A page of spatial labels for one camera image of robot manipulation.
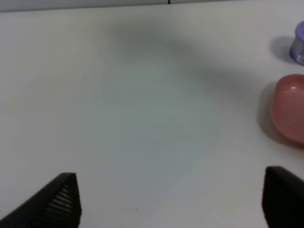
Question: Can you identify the purple lidded small can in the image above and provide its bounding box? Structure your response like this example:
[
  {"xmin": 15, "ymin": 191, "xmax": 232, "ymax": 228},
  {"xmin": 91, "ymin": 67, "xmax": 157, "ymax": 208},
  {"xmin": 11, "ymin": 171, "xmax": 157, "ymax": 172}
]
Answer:
[{"xmin": 289, "ymin": 21, "xmax": 304, "ymax": 66}]

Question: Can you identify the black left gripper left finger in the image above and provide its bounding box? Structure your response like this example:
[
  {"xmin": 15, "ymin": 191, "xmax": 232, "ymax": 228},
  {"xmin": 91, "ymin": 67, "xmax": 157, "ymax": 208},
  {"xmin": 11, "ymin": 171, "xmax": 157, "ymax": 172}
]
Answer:
[{"xmin": 0, "ymin": 172, "xmax": 82, "ymax": 228}]

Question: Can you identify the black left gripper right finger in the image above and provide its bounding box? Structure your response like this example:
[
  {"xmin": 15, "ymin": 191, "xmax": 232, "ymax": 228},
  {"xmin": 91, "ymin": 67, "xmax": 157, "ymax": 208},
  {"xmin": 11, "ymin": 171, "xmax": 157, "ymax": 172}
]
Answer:
[{"xmin": 262, "ymin": 166, "xmax": 304, "ymax": 228}]

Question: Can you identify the pink plastic plate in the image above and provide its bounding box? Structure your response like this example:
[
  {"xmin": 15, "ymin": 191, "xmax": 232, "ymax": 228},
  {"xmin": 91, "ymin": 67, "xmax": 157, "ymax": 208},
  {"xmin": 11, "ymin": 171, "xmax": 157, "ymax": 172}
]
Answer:
[{"xmin": 271, "ymin": 74, "xmax": 304, "ymax": 146}]

